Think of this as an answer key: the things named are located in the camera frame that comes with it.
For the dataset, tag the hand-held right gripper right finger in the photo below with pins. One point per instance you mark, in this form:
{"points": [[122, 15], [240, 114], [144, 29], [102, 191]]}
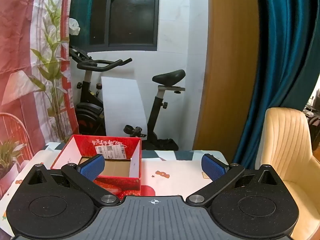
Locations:
{"points": [[214, 168]]}

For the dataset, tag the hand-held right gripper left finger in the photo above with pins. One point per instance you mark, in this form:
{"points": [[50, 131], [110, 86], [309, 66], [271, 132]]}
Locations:
{"points": [[93, 168]]}

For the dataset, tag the red strawberry print cardboard box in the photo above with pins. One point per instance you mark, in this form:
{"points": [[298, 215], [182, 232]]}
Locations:
{"points": [[87, 145]]}

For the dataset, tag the black exercise bike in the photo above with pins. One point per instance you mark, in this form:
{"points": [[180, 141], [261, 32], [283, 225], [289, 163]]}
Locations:
{"points": [[87, 116]]}

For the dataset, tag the white foam board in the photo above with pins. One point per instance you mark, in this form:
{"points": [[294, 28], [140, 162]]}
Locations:
{"points": [[122, 105]]}

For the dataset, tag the cream upholstered chair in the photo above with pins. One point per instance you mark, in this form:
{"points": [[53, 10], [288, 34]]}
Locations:
{"points": [[285, 142]]}

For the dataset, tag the wooden door panel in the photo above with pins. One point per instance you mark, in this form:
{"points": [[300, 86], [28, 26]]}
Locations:
{"points": [[230, 67]]}

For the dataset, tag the teal curtain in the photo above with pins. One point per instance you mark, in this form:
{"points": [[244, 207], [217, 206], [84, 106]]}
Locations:
{"points": [[282, 55]]}

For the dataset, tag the white plastic bag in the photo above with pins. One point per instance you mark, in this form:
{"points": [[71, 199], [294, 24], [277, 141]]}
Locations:
{"points": [[74, 27]]}

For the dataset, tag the dark window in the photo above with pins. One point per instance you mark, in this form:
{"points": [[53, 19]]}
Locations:
{"points": [[132, 17]]}

